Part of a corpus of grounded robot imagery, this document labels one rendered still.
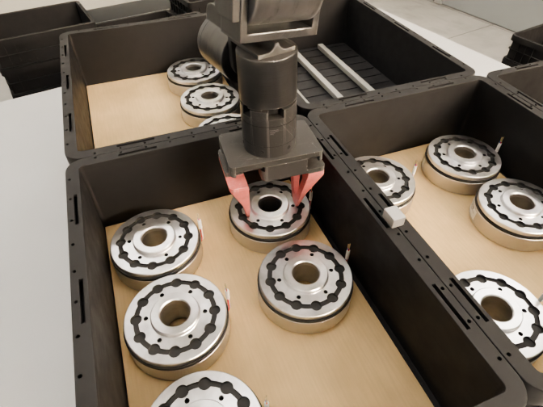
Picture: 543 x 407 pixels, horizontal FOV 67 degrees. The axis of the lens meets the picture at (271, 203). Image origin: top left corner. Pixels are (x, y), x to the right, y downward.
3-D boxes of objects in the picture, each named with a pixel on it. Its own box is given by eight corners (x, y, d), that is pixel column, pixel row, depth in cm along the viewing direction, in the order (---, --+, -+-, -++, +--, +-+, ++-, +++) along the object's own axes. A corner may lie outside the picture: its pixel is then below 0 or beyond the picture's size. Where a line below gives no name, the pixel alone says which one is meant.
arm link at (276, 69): (254, 55, 34) (310, 39, 36) (217, 29, 38) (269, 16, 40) (258, 127, 39) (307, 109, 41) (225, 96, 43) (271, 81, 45)
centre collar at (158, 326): (207, 327, 40) (206, 324, 39) (156, 346, 38) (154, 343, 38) (193, 287, 43) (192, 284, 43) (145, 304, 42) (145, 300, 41)
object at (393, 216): (403, 225, 40) (406, 216, 39) (391, 228, 40) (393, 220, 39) (393, 212, 41) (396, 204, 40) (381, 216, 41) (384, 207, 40)
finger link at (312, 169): (250, 194, 53) (246, 132, 47) (303, 182, 55) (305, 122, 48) (265, 230, 49) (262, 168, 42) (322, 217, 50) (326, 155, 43)
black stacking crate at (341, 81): (455, 137, 71) (478, 76, 63) (298, 178, 63) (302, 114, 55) (345, 47, 98) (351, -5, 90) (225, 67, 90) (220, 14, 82)
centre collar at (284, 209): (294, 216, 51) (294, 212, 50) (255, 224, 50) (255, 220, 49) (283, 190, 54) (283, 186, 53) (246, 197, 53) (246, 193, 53)
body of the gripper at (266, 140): (219, 148, 47) (211, 89, 42) (303, 132, 49) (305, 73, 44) (231, 182, 42) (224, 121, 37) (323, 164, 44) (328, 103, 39)
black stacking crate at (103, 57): (296, 178, 63) (300, 115, 55) (96, 230, 56) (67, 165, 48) (224, 68, 90) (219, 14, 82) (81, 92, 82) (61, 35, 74)
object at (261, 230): (321, 229, 50) (321, 226, 49) (239, 247, 48) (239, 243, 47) (295, 177, 57) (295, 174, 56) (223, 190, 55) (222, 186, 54)
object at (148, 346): (241, 342, 39) (241, 339, 39) (134, 384, 36) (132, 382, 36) (209, 264, 46) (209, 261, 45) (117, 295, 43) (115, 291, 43)
